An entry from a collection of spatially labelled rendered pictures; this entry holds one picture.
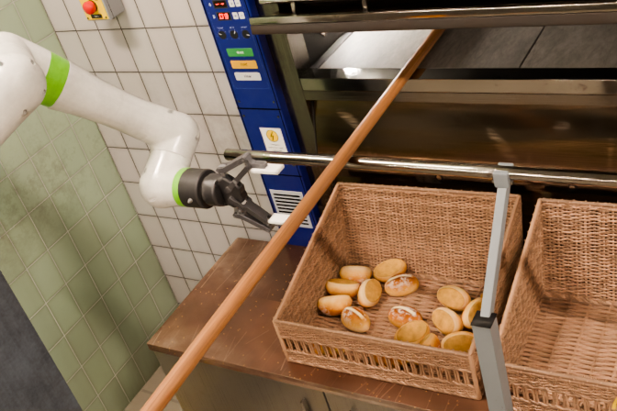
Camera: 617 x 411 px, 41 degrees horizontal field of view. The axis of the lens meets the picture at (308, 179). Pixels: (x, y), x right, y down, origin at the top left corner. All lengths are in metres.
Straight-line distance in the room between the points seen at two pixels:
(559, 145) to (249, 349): 1.01
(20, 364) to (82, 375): 0.97
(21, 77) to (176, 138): 0.45
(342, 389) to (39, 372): 0.75
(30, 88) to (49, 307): 1.36
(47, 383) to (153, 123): 0.71
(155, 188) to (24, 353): 0.52
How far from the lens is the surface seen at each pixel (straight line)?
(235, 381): 2.41
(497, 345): 1.74
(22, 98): 1.65
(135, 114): 1.90
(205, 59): 2.46
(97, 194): 2.98
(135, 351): 3.24
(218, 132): 2.60
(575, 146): 2.09
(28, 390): 2.15
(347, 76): 2.23
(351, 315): 2.25
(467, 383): 2.03
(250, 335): 2.40
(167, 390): 1.41
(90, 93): 1.86
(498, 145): 2.14
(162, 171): 1.92
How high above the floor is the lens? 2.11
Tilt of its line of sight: 31 degrees down
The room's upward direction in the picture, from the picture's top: 17 degrees counter-clockwise
